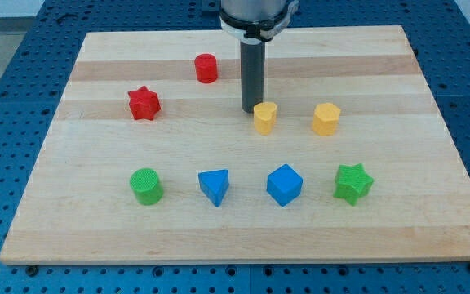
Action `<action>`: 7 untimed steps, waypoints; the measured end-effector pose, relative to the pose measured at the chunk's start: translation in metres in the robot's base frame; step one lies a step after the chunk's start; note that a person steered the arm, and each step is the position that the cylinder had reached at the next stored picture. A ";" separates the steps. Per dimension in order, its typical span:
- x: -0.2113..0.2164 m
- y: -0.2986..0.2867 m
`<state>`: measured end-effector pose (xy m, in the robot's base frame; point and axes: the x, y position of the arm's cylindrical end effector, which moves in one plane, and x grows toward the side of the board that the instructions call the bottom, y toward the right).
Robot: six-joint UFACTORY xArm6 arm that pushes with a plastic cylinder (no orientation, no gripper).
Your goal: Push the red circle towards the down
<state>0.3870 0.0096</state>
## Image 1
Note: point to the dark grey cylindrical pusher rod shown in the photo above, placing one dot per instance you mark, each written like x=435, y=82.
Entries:
x=252, y=61

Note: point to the red cylinder block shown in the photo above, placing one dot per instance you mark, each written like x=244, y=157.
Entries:
x=206, y=68

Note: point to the yellow heart block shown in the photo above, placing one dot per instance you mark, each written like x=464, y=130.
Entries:
x=265, y=117

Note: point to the yellow hexagon block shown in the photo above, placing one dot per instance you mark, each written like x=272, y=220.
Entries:
x=325, y=119

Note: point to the red star block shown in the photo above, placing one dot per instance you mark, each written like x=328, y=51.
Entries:
x=144, y=104

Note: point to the blue cube block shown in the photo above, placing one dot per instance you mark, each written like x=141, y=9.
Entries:
x=284, y=185

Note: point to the blue triangle block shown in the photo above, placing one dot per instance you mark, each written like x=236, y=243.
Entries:
x=214, y=184

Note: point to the light wooden board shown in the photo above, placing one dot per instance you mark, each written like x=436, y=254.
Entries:
x=78, y=207

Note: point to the green star block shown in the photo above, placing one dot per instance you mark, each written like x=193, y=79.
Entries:
x=352, y=183

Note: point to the green cylinder block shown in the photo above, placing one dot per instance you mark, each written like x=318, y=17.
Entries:
x=146, y=186

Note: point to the blue perforated metal table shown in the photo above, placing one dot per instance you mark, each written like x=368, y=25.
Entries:
x=31, y=87

